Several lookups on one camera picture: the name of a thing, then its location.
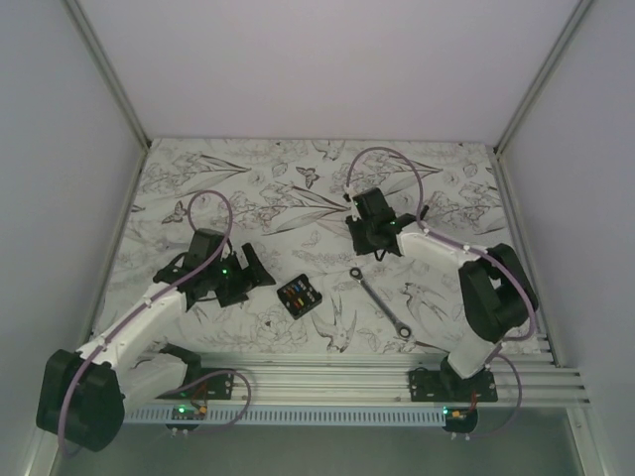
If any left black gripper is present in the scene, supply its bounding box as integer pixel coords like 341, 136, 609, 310
206, 243, 274, 307

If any black fuse box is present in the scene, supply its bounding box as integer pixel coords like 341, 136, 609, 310
277, 274, 322, 320

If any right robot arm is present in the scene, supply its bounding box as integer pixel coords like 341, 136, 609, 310
344, 187, 538, 402

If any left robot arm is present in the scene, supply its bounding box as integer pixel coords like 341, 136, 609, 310
36, 229, 276, 452

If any floral patterned mat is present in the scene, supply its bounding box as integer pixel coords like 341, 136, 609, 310
93, 139, 510, 354

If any silver ratchet wrench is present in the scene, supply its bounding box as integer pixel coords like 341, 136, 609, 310
349, 267, 413, 340

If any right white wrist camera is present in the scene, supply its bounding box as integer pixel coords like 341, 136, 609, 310
343, 185, 359, 221

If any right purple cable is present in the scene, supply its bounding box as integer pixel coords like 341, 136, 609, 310
344, 146, 540, 439

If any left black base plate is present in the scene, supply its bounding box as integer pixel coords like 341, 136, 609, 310
159, 368, 234, 401

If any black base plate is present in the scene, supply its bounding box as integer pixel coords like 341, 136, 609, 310
407, 367, 498, 403
159, 368, 234, 401

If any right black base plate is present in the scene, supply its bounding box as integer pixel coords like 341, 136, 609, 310
407, 367, 498, 403

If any grey slotted cable duct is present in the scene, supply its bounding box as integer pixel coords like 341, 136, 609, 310
124, 405, 449, 427

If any aluminium rail frame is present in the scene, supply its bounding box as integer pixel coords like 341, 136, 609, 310
47, 360, 591, 408

